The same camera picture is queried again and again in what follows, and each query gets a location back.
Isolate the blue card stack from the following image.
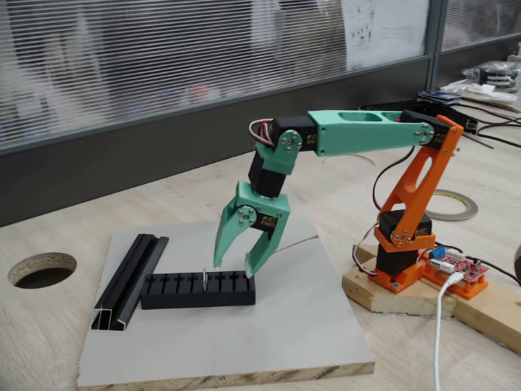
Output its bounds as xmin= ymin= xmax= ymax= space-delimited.
xmin=417 ymin=90 xmax=463 ymax=106

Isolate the white usb cable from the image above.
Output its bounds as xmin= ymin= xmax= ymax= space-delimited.
xmin=431 ymin=271 xmax=465 ymax=391

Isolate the black slotted holder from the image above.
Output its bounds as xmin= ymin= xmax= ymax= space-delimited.
xmin=140 ymin=270 xmax=257 ymax=311

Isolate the white paper pile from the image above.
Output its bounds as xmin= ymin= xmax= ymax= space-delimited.
xmin=441 ymin=79 xmax=518 ymax=106

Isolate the black aluminium profile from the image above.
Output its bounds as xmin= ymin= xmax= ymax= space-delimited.
xmin=90 ymin=233 xmax=170 ymax=332

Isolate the wooden base block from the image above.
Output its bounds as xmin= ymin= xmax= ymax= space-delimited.
xmin=341 ymin=243 xmax=458 ymax=319

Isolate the clear plastic bag with parts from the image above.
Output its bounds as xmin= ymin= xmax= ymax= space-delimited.
xmin=462 ymin=59 xmax=521 ymax=89

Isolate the black cable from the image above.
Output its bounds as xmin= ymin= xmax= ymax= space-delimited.
xmin=475 ymin=121 xmax=521 ymax=148
xmin=449 ymin=99 xmax=521 ymax=124
xmin=466 ymin=254 xmax=521 ymax=286

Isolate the grey chipboard panel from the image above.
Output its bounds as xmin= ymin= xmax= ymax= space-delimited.
xmin=76 ymin=215 xmax=376 ymax=388

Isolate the long wooden plank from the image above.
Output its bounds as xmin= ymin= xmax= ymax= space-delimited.
xmin=451 ymin=280 xmax=521 ymax=354

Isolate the white paper sheet on window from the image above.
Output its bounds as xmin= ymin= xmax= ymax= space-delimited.
xmin=340 ymin=0 xmax=431 ymax=73

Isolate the tape roll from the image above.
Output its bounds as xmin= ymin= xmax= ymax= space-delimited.
xmin=425 ymin=187 xmax=479 ymax=222

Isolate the red controller board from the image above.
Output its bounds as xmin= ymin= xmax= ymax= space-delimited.
xmin=425 ymin=243 xmax=492 ymax=283

